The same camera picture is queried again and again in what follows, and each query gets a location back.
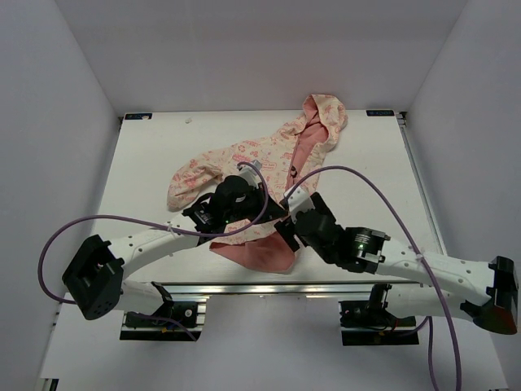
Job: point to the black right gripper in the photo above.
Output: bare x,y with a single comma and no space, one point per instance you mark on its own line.
286,228

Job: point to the blue label sticker right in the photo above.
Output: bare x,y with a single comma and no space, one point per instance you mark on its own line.
379,113

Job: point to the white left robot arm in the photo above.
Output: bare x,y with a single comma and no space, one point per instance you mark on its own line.
98,275

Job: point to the blue label sticker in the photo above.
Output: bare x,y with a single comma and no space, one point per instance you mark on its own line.
143,116
379,113

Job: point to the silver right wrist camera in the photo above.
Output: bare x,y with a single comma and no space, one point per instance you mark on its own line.
298,200

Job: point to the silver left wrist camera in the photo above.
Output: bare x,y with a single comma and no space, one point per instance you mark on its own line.
250,172

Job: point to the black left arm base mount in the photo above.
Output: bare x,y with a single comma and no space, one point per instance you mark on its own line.
167,315

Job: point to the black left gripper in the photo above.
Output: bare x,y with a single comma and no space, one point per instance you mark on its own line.
260,195

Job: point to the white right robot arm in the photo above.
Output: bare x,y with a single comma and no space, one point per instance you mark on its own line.
484,293

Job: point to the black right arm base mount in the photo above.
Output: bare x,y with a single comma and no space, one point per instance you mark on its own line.
368,323

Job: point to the blue label sticker left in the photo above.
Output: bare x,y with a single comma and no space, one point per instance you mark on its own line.
143,116

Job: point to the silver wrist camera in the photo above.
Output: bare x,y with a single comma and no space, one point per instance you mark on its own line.
298,200
250,172

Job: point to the pink cream printed hooded jacket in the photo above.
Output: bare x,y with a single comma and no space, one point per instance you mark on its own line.
297,148

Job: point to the aluminium right table rail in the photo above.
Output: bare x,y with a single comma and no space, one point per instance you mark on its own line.
426,202

